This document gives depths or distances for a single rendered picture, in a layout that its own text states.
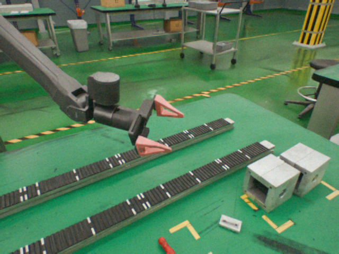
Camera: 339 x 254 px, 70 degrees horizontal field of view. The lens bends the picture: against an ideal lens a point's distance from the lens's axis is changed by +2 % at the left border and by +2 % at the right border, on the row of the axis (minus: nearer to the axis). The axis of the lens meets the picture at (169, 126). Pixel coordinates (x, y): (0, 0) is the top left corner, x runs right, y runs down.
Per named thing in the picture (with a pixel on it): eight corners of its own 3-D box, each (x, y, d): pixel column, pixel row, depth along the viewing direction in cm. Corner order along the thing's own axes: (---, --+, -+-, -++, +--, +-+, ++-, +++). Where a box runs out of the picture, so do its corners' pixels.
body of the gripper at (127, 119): (151, 99, 57) (123, 92, 58) (135, 135, 52) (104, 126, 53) (153, 114, 63) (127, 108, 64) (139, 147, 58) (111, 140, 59)
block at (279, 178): (257, 173, 75) (264, 149, 70) (291, 197, 67) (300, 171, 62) (234, 186, 71) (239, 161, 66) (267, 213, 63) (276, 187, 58)
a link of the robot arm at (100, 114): (102, 115, 64) (90, 126, 59) (101, 91, 60) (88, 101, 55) (126, 121, 62) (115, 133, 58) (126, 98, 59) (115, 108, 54)
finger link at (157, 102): (186, 100, 56) (149, 91, 58) (177, 125, 53) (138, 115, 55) (185, 116, 62) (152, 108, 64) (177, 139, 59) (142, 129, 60)
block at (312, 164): (284, 162, 80) (292, 138, 75) (319, 182, 72) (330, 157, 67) (265, 174, 75) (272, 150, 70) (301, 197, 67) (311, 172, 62)
